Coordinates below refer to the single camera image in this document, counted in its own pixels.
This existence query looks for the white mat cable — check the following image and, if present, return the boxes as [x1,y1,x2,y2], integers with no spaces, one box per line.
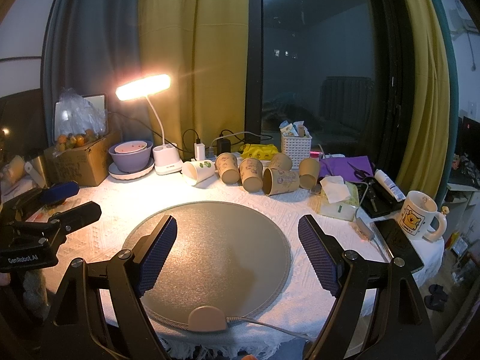
[225,315,313,342]

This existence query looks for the yellow curtain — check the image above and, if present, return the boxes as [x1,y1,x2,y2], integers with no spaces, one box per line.
[397,0,450,197]
[138,0,249,156]

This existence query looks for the white mug bear print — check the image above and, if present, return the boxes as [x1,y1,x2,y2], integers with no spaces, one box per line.
[397,190,448,242]

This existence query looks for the white desk lamp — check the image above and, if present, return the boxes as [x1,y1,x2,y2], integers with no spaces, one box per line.
[115,74,183,176]

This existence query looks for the white cream tube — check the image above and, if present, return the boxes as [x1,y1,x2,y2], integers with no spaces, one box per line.
[374,169,406,203]

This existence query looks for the tissue pack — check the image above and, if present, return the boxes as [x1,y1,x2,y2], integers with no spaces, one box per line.
[316,175,360,222]

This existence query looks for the white paper cup green print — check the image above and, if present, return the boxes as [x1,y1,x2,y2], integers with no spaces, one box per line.
[181,159,216,185]

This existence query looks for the purple folder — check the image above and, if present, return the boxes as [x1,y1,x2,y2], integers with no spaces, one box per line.
[319,156,374,183]

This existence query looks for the black power adapter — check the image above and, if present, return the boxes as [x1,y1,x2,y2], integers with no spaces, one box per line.
[216,136,231,156]

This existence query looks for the round grey heating mat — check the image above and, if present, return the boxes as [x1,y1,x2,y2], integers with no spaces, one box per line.
[123,202,291,330]

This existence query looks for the black notebook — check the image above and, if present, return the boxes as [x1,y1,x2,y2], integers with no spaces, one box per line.
[355,177,404,219]

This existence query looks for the cardboard box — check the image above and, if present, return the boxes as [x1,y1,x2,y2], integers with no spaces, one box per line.
[44,131,121,187]

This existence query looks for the brown paper cup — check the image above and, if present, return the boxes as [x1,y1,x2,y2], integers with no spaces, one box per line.
[298,158,320,189]
[215,153,240,185]
[239,158,263,193]
[268,153,293,171]

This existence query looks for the brown paper cup back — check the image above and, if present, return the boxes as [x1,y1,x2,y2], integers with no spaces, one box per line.
[268,153,293,171]

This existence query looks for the white plate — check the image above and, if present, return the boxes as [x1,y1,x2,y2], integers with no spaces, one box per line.
[108,158,155,180]

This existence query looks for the white plastic basket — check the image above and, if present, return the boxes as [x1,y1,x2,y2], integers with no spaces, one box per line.
[281,133,312,169]

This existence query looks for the yellow curtain left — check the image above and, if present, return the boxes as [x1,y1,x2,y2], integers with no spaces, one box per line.
[138,0,249,156]

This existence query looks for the purple bowl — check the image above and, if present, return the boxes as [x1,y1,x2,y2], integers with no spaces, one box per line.
[108,141,153,173]

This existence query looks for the black scissors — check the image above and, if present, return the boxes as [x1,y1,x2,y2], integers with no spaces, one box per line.
[348,163,372,181]

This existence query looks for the yellow curtain right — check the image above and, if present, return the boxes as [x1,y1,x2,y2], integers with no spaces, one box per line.
[397,0,450,197]

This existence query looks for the black smartphone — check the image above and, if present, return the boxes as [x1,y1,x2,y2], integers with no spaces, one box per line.
[373,219,424,273]

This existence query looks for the teal curtain left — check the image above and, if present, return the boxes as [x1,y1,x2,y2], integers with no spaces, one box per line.
[41,0,152,141]

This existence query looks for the beige mat controller knob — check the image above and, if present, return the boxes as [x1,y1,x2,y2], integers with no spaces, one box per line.
[187,306,228,332]

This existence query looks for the yellow snack packet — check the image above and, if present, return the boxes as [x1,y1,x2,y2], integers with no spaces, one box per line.
[240,143,279,161]

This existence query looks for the white tablet behind bag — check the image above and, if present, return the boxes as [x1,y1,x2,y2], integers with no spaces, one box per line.
[54,92,107,137]

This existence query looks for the clear plastic bag of fruit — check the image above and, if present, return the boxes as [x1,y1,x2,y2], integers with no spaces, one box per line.
[54,88,107,156]

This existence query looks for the brown paper cup right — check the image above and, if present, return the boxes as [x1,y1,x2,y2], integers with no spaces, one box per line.
[298,158,320,189]

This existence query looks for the white phone charger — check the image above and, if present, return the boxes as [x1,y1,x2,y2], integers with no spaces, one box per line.
[193,138,206,161]

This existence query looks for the brown paper cup pig drawing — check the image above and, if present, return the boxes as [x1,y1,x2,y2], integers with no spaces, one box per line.
[262,167,299,196]

